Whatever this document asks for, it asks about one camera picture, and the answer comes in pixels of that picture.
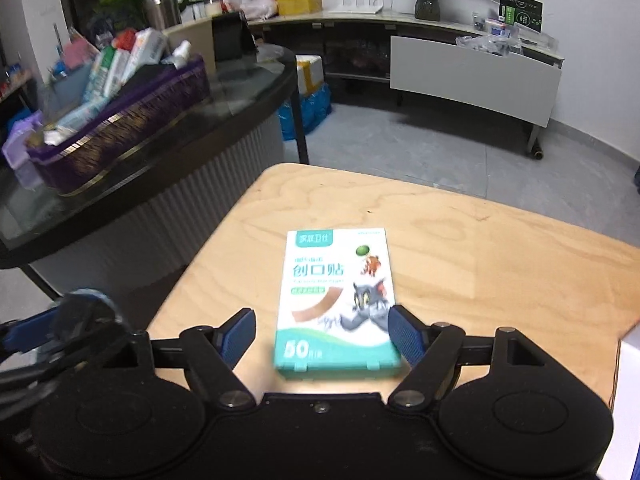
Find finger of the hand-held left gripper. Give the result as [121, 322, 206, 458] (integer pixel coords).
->
[0, 306, 133, 401]

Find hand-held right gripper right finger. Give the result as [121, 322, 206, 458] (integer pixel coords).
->
[386, 304, 551, 408]

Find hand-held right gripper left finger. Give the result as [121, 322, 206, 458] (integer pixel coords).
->
[102, 307, 258, 408]

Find green bandage box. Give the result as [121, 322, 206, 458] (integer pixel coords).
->
[272, 227, 403, 380]

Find orange and white cardboard box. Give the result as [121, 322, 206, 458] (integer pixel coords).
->
[597, 322, 640, 480]

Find light blue trash bin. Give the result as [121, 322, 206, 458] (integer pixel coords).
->
[55, 287, 125, 333]

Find purple tissue pack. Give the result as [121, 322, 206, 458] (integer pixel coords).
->
[1, 110, 45, 188]

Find purple patterned tray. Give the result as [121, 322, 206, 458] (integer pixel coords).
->
[25, 55, 212, 197]

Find blue wrapped packs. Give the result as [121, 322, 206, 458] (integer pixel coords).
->
[277, 82, 333, 142]

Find round dark glass table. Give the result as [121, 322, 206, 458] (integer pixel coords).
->
[0, 42, 311, 311]

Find white panel on wheels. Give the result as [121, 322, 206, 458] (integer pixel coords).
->
[389, 35, 563, 161]

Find yellow and white carton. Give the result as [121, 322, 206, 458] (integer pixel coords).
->
[295, 54, 326, 97]

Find pile of medicine boxes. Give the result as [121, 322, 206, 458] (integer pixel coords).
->
[42, 27, 168, 133]

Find long TV console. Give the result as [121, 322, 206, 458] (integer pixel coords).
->
[247, 10, 566, 83]

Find black rectangular panel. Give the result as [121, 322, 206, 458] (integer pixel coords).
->
[211, 11, 258, 63]

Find beige curved cabinet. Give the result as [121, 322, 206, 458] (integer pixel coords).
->
[162, 16, 217, 78]

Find pile of clear plastic packets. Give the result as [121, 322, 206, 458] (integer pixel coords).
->
[455, 15, 558, 56]

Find stainless steel tumbler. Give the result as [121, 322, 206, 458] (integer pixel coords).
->
[142, 0, 182, 31]

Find yellow box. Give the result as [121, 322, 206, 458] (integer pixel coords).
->
[276, 0, 324, 17]

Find black and green box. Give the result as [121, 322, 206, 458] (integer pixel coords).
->
[499, 0, 544, 28]

